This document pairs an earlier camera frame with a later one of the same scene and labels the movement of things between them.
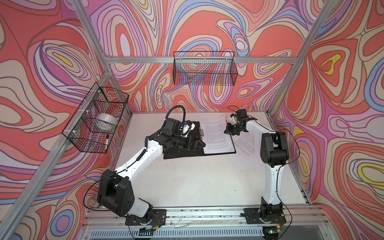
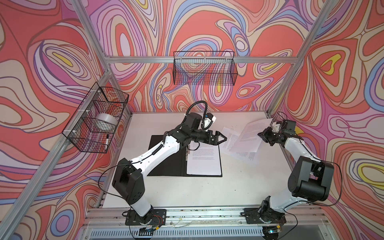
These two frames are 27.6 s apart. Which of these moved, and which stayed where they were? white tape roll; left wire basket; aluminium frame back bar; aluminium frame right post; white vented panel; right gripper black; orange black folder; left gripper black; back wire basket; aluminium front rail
Moved: right gripper black; left gripper black; orange black folder
Stayed: left wire basket; aluminium frame right post; aluminium frame back bar; back wire basket; white tape roll; aluminium front rail; white vented panel
